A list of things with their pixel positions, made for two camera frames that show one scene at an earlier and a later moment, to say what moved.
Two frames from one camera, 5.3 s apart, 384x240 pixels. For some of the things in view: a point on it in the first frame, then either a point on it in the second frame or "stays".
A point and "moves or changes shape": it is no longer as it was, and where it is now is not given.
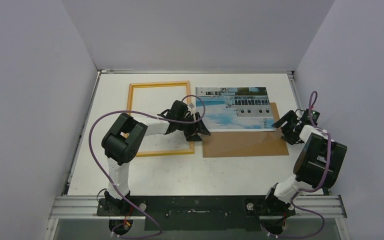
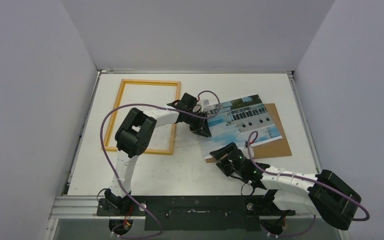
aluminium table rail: [88, 207] stays
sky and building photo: [235, 109] moves or changes shape
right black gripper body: [289, 125] to [228, 158]
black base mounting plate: [193, 213] stays
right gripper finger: [288, 116] to [218, 154]
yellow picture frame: [156, 98] moves or changes shape
